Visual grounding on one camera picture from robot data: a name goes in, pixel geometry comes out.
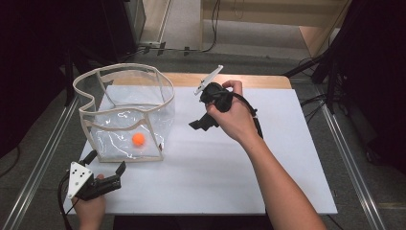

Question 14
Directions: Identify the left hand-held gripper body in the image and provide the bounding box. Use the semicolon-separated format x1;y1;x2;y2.
66;160;124;202

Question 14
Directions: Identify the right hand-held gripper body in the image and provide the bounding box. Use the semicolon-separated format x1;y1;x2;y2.
193;64;236;113

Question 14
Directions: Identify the orange ball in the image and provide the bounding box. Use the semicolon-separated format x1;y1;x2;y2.
131;132;147;148

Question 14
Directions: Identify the clear plastic storage bag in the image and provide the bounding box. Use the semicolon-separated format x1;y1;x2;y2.
72;62;176;164

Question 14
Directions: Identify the person's right hand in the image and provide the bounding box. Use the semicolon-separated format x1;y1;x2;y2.
205;79;263;146

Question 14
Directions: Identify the person's left hand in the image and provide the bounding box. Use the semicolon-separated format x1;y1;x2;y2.
71;173;107;225

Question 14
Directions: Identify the white board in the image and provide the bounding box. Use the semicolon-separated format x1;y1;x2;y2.
61;84;339;216

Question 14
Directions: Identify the black metal stand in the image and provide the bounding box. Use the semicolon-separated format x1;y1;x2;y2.
62;47;77;108
282;52;339;115

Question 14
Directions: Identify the wooden shelf unit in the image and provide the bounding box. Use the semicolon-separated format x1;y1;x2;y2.
199;0;352;59

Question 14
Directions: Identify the person's dark lap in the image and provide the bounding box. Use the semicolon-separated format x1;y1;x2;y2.
113;215;271;230

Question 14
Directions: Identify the black curtain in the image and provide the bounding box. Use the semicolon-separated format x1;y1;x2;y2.
331;0;406;176
0;0;142;159

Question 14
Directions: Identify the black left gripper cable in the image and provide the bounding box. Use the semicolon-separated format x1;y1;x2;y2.
56;173;78;230

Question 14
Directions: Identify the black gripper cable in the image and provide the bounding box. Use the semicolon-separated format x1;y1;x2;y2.
56;173;78;230
231;91;265;140

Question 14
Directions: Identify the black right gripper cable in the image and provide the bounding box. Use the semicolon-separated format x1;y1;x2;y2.
231;91;265;140

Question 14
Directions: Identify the aluminium floor rail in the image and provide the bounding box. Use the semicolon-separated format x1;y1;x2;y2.
1;95;80;230
320;103;388;230

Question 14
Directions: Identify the black floor cable bundle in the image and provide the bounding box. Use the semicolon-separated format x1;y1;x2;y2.
299;93;329;125

